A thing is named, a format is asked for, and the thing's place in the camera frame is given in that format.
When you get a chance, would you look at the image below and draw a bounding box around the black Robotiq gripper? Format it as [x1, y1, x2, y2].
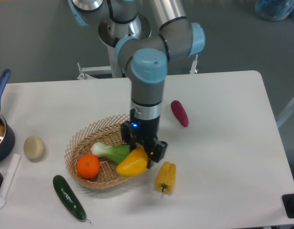
[121, 109, 168, 169]

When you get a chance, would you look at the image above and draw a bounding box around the yellow mango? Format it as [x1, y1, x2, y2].
[116, 146, 149, 177]

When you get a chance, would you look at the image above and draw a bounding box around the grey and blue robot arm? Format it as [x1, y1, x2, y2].
[68, 0, 205, 164]

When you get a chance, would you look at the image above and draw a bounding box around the woven wicker basket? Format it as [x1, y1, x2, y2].
[64, 114, 130, 189]

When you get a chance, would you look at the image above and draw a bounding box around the green bok choy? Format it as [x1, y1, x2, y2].
[91, 142, 130, 165]

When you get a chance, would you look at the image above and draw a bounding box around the purple sweet potato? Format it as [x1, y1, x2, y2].
[171, 100, 189, 127]

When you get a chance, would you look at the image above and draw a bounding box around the yellow bell pepper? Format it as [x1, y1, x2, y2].
[154, 161, 176, 195]

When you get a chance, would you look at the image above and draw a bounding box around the orange tangerine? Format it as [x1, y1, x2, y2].
[76, 155, 101, 179]

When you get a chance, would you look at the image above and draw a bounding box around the dark green cucumber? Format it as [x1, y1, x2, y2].
[52, 175, 91, 223]

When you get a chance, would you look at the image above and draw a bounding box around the beige round potato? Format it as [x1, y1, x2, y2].
[23, 135, 45, 159]

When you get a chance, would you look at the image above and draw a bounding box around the white plastic utensil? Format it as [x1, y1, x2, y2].
[0, 154, 21, 209]

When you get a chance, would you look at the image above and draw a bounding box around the black device at right edge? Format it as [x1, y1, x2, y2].
[282, 194, 294, 219]

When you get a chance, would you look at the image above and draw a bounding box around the blue plastic bag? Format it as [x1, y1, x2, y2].
[254, 0, 294, 22]

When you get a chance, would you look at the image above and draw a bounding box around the blue saucepan with handle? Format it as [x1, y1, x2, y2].
[0, 69, 15, 161]

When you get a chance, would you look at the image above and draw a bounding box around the white frame at right edge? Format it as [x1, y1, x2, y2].
[276, 97, 294, 128]

